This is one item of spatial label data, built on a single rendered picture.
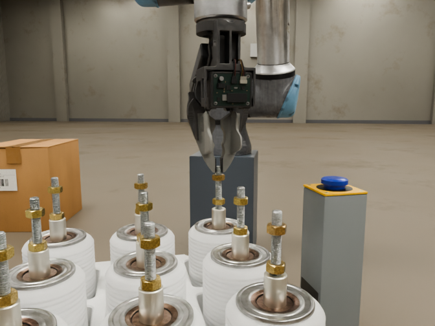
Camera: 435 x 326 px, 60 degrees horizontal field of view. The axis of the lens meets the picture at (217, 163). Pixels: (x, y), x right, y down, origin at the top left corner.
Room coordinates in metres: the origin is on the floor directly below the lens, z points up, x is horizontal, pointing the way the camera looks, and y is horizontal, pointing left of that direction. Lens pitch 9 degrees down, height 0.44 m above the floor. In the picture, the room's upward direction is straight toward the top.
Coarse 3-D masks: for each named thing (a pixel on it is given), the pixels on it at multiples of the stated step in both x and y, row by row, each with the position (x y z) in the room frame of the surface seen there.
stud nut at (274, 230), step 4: (268, 224) 0.34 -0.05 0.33; (284, 224) 0.34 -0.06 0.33; (268, 228) 0.34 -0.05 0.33; (272, 228) 0.34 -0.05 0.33; (276, 228) 0.33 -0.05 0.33; (280, 228) 0.33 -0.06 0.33; (284, 228) 0.33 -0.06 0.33; (268, 232) 0.34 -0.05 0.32; (272, 232) 0.34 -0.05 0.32; (276, 232) 0.33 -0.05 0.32; (280, 232) 0.33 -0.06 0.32; (284, 232) 0.33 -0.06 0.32
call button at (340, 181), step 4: (328, 176) 0.58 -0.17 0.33; (332, 176) 0.58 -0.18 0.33; (336, 176) 0.58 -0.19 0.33; (324, 180) 0.56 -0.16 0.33; (328, 180) 0.55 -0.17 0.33; (332, 180) 0.55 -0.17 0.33; (336, 180) 0.55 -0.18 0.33; (340, 180) 0.55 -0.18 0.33; (344, 180) 0.55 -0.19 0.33; (324, 184) 0.57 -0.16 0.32; (328, 184) 0.55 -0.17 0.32; (332, 184) 0.55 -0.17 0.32; (336, 184) 0.55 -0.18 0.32; (340, 184) 0.55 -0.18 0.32; (344, 184) 0.55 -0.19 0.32; (328, 188) 0.56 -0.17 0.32; (332, 188) 0.55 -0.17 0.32; (336, 188) 0.55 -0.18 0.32; (340, 188) 0.55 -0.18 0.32; (344, 188) 0.56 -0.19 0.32
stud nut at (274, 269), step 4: (268, 260) 0.35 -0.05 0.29; (268, 264) 0.34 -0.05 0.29; (272, 264) 0.34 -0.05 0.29; (280, 264) 0.34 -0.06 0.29; (284, 264) 0.34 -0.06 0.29; (268, 268) 0.34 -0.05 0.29; (272, 268) 0.33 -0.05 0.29; (276, 268) 0.33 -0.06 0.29; (280, 268) 0.33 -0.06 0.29; (284, 268) 0.34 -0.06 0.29; (272, 272) 0.33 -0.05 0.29; (276, 272) 0.33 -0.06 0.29; (280, 272) 0.33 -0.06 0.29
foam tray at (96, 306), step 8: (176, 256) 0.62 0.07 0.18; (184, 256) 0.62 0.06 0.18; (96, 264) 0.59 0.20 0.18; (104, 264) 0.59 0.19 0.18; (184, 264) 0.60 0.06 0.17; (96, 272) 0.58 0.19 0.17; (104, 272) 0.56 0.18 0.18; (96, 280) 0.58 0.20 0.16; (104, 280) 0.53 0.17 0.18; (96, 288) 0.51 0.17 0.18; (104, 288) 0.51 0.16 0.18; (192, 288) 0.51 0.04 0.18; (200, 288) 0.51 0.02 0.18; (96, 296) 0.49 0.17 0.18; (104, 296) 0.49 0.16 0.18; (192, 296) 0.49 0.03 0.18; (200, 296) 0.50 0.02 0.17; (88, 304) 0.47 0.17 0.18; (96, 304) 0.47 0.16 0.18; (104, 304) 0.47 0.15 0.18; (192, 304) 0.47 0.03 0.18; (200, 304) 0.50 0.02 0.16; (88, 312) 0.46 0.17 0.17; (96, 312) 0.44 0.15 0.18; (104, 312) 0.44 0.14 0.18; (200, 312) 0.44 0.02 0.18; (88, 320) 0.46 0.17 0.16; (96, 320) 0.43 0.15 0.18
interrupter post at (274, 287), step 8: (264, 272) 0.35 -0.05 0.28; (264, 280) 0.34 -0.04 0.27; (272, 280) 0.33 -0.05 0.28; (280, 280) 0.33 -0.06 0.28; (264, 288) 0.34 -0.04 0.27; (272, 288) 0.33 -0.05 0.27; (280, 288) 0.33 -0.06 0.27; (264, 296) 0.34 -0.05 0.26; (272, 296) 0.33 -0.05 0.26; (280, 296) 0.33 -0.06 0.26; (264, 304) 0.34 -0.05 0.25; (272, 304) 0.33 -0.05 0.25; (280, 304) 0.33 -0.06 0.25
